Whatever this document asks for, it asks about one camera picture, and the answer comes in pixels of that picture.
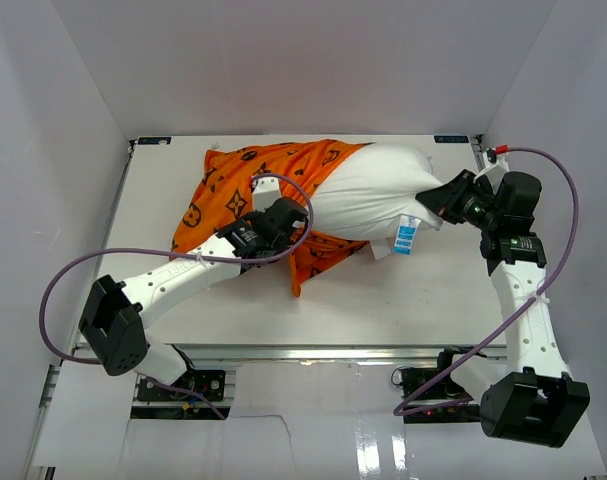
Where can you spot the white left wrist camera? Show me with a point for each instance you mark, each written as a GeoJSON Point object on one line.
{"type": "Point", "coordinates": [265, 191]}

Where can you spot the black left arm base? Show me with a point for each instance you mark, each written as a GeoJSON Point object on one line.
{"type": "Point", "coordinates": [208, 383]}

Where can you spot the left table corner label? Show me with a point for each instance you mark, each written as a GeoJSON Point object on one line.
{"type": "Point", "coordinates": [154, 140]}

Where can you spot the table corner label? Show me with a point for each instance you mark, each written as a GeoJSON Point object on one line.
{"type": "Point", "coordinates": [154, 140]}
{"type": "Point", "coordinates": [451, 139]}

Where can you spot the blue white pillow tag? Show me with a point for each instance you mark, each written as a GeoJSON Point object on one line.
{"type": "Point", "coordinates": [405, 235]}

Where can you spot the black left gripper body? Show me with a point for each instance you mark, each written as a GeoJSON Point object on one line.
{"type": "Point", "coordinates": [278, 247]}

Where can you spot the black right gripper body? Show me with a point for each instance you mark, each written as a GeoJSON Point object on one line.
{"type": "Point", "coordinates": [482, 211]}

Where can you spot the right table corner label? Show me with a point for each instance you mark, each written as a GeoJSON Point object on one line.
{"type": "Point", "coordinates": [451, 139]}

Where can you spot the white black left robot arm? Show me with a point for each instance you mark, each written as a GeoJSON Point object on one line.
{"type": "Point", "coordinates": [118, 314]}

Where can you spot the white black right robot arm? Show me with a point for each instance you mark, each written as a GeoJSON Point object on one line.
{"type": "Point", "coordinates": [534, 399]}

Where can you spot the white pillow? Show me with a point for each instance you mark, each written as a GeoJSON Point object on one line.
{"type": "Point", "coordinates": [372, 192]}

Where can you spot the orange black patterned pillowcase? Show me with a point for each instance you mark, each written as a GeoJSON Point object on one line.
{"type": "Point", "coordinates": [224, 194]}

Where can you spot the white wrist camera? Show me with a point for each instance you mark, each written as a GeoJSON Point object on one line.
{"type": "Point", "coordinates": [494, 164]}
{"type": "Point", "coordinates": [265, 191]}

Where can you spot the aluminium table edge rail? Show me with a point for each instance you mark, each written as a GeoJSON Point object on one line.
{"type": "Point", "coordinates": [310, 353]}

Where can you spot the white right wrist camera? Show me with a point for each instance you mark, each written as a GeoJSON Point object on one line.
{"type": "Point", "coordinates": [494, 164]}

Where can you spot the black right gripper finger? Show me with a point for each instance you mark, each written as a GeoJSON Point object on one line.
{"type": "Point", "coordinates": [442, 201]}
{"type": "Point", "coordinates": [465, 185]}

